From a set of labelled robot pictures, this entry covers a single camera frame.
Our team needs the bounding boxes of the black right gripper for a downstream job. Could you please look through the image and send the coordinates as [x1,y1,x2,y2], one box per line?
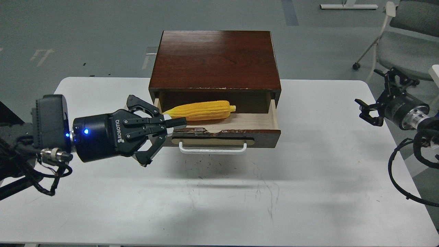
[355,67,430,131]

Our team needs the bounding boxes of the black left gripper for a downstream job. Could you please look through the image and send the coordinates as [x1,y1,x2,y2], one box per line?
[72,94,188,167]

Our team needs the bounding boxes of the yellow corn cob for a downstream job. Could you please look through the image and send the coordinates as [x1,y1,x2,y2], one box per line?
[163,100,236,121]

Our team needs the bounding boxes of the wooden drawer with white handle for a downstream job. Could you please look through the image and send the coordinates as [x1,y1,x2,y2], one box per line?
[164,94,281,149]

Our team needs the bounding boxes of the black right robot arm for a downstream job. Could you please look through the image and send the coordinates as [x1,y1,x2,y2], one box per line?
[355,68,438,169]

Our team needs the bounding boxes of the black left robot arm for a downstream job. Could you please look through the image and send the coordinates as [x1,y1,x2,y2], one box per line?
[1,94,187,200]

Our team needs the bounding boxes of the dark wooden drawer cabinet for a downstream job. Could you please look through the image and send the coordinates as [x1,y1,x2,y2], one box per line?
[149,30,281,113]

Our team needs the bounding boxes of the grey office chair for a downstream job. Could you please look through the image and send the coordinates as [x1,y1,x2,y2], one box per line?
[366,0,439,84]

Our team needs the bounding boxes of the white desk foot bar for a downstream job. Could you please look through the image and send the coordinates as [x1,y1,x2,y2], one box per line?
[319,0,378,10]

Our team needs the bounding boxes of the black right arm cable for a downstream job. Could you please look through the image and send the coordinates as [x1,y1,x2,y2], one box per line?
[388,137,439,208]

